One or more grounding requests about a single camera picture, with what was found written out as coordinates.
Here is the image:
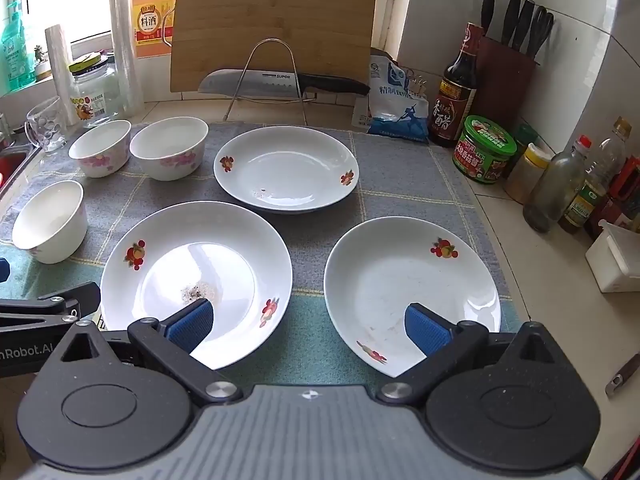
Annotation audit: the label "orange cooking wine jug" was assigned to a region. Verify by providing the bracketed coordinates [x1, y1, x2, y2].
[131, 0, 178, 60]

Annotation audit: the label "red-cap glass oil bottle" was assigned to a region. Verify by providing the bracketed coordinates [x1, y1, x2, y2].
[522, 135, 592, 233]

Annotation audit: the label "dark vinegar bottle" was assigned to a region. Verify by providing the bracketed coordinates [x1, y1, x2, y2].
[427, 22, 483, 148]

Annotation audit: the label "green-cap spice bottle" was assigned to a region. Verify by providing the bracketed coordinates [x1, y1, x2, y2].
[510, 122, 540, 176]

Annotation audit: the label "grey checked mat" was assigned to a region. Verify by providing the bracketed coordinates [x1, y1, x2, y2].
[0, 122, 523, 383]

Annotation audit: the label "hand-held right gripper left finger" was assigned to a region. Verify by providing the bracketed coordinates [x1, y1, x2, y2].
[60, 297, 240, 407]

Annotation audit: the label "tall plastic cup stack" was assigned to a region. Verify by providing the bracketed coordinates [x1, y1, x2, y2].
[109, 0, 146, 116]

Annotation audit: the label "black scissors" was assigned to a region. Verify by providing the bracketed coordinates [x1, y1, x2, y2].
[527, 6, 555, 61]

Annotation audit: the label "green-lid sauce jar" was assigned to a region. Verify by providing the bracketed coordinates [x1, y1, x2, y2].
[452, 115, 517, 186]

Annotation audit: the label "clear glass mug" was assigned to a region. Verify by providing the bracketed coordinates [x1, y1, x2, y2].
[24, 95, 68, 155]

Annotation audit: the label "black-handled kitchen knife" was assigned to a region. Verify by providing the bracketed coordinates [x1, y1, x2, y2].
[197, 69, 371, 97]

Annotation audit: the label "dark red knife block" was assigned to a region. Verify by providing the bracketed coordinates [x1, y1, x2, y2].
[470, 35, 541, 133]

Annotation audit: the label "steel sink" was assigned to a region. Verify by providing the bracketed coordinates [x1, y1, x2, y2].
[0, 110, 46, 201]

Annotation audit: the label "white floral plate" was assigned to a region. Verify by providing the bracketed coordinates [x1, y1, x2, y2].
[213, 126, 361, 215]
[100, 201, 294, 372]
[324, 216, 502, 378]

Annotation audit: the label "white blue salt bag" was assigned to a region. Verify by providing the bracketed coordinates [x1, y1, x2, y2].
[352, 55, 431, 143]

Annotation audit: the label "metal wire rack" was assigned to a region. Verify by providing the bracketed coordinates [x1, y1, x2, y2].
[222, 37, 311, 126]

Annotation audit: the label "yellow-lid spice jar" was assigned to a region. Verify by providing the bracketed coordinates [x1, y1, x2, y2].
[504, 142, 556, 205]

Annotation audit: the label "brown-cap clear bottle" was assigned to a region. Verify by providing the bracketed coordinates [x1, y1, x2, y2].
[559, 116, 632, 235]

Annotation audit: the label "glass jar with lid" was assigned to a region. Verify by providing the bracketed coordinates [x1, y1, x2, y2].
[68, 57, 121, 128]

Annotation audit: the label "white floral bowl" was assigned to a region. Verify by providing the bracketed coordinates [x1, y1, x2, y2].
[68, 119, 132, 178]
[11, 180, 88, 265]
[129, 116, 209, 182]

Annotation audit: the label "small metal tool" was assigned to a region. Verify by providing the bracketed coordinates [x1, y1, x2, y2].
[605, 360, 636, 398]

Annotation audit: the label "green dish soap bottle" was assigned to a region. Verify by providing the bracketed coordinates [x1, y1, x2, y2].
[0, 0, 37, 93]

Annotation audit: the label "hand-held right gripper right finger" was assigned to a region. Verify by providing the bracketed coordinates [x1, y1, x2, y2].
[377, 302, 562, 406]

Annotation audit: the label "bamboo cutting board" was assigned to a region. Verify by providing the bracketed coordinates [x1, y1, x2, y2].
[170, 0, 378, 95]

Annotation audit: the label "white plastic box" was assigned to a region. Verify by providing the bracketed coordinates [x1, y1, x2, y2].
[585, 220, 640, 293]

